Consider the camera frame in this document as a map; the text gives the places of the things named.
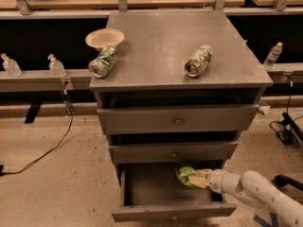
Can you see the clear pump bottle far left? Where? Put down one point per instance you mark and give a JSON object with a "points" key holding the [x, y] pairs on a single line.
{"points": [[11, 66]]}

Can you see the grey open bottom drawer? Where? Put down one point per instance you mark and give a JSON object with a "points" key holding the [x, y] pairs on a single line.
{"points": [[153, 191]]}

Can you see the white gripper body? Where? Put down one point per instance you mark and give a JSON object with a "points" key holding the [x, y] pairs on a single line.
{"points": [[217, 180]]}

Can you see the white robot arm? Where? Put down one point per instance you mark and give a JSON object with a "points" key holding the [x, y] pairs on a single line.
{"points": [[252, 189]]}

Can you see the green rice chip bag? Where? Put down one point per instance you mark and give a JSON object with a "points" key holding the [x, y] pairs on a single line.
{"points": [[183, 173]]}

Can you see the crushed green soda can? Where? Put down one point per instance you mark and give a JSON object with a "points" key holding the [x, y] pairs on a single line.
{"points": [[102, 65]]}

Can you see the grey drawer cabinet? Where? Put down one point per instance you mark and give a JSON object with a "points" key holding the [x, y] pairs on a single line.
{"points": [[150, 72]]}

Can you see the clear pump bottle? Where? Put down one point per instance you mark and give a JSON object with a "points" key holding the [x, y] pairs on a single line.
{"points": [[11, 66], [56, 67]]}

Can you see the grey middle drawer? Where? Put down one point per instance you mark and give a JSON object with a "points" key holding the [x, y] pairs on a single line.
{"points": [[171, 152]]}

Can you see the grey metal bench rail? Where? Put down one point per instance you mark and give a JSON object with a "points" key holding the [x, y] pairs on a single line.
{"points": [[43, 80]]}

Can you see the grey top drawer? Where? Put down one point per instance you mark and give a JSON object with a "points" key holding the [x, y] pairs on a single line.
{"points": [[177, 119]]}

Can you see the clear water bottle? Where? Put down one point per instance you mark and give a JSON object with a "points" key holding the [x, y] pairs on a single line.
{"points": [[273, 55]]}

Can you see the white green soda can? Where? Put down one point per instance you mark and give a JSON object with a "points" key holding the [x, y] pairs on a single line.
{"points": [[199, 61]]}

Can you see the black chair base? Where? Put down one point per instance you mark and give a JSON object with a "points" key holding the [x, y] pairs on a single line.
{"points": [[282, 180]]}

